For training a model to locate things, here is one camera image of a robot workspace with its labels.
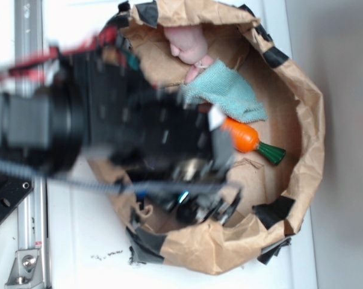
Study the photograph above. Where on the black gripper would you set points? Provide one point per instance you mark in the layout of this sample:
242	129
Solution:
170	155

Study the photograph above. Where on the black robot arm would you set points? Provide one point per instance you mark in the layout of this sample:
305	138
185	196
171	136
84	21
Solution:
103	127

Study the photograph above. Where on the light blue towel cloth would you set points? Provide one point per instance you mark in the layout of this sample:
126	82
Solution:
227	89

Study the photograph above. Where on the orange plastic carrot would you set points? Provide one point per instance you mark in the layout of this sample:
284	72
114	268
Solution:
246	139

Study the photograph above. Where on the pink plush toy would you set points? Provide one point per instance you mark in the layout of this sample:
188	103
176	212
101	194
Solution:
189	44

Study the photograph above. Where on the brown paper bag basket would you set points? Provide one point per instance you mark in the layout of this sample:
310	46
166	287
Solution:
275	198

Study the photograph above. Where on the aluminium frame rail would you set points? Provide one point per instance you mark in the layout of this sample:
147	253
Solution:
28	32

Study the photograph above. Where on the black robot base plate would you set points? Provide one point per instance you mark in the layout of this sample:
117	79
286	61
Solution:
12	192

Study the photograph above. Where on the metal corner bracket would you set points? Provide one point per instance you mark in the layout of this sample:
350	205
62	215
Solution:
27	270

